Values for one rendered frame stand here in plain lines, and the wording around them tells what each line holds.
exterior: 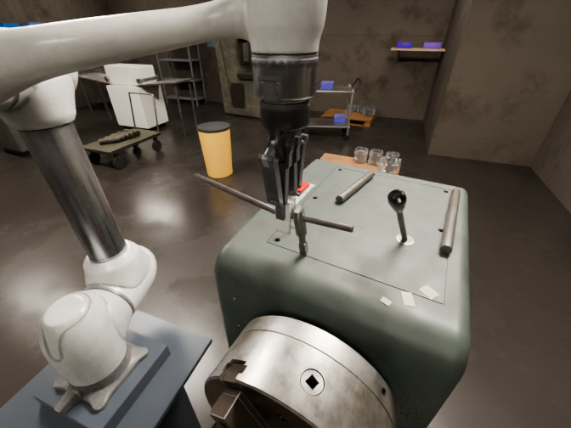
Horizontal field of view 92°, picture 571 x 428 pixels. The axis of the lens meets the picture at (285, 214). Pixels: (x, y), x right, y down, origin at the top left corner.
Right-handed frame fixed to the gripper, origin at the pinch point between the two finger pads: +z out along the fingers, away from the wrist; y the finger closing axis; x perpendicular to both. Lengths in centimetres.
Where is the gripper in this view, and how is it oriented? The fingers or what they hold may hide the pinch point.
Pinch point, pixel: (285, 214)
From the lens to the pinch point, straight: 51.7
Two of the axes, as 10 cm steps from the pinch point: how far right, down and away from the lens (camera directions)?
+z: 0.0, 8.3, 5.5
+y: -4.7, 4.9, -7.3
